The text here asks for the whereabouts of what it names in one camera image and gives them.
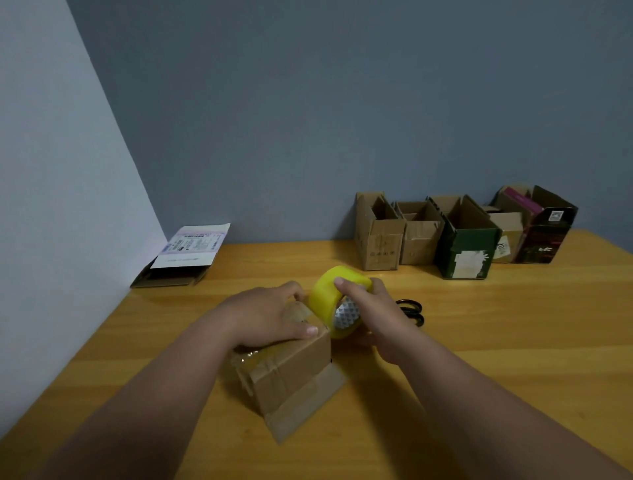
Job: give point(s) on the person's left hand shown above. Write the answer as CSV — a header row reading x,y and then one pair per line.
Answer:
x,y
262,316

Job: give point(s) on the person's right hand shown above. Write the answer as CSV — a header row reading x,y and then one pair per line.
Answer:
x,y
385,321

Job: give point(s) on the black scissors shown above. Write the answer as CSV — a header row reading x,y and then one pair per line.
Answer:
x,y
415,309

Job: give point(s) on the yellow tape roll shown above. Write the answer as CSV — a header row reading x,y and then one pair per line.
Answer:
x,y
324,296

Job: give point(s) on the plain brown carton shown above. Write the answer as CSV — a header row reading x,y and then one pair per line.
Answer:
x,y
378,237

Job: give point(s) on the brown carton with label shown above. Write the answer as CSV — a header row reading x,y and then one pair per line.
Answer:
x,y
420,237

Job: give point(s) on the black box white label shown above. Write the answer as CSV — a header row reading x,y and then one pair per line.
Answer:
x,y
188,252

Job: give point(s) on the green box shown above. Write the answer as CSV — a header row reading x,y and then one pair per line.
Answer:
x,y
467,242

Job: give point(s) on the small brown cardboard box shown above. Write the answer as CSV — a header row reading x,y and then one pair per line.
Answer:
x,y
507,235

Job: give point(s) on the pink and black carton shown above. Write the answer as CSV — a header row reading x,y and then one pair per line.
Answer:
x,y
546,227

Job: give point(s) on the person's right forearm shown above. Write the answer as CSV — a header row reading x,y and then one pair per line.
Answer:
x,y
509,415

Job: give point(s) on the person's left forearm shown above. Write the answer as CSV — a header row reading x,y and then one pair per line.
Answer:
x,y
123,410

